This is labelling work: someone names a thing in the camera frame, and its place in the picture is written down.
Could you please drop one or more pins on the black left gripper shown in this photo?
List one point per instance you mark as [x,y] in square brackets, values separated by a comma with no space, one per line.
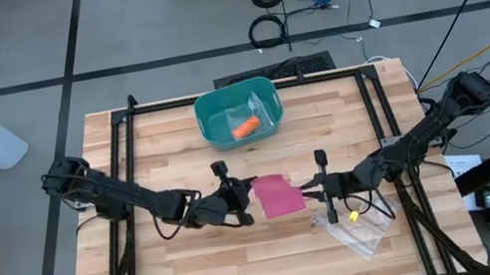
[212,209]

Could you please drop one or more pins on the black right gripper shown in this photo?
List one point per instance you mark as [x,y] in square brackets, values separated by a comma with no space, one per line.
[341,183]

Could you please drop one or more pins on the pink elastic bandage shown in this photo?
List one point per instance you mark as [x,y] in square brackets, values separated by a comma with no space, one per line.
[281,197]

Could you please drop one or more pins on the orange elastic bandage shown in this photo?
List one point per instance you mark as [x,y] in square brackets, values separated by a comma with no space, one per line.
[246,127]

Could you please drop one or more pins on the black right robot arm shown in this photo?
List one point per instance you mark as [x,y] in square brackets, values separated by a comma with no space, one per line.
[426,131]

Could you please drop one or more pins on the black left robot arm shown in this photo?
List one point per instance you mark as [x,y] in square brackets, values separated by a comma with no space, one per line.
[123,194]

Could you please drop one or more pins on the teal plastic basket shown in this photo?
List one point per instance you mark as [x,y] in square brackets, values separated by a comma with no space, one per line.
[214,122]

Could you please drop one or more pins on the black perforated floor mat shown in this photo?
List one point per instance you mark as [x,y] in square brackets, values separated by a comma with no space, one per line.
[308,64]

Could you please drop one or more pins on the white paper sheet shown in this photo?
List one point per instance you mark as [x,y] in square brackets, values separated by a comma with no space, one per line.
[462,165]

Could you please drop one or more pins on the black aluminium table frame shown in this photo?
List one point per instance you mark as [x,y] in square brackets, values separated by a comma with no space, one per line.
[158,106]

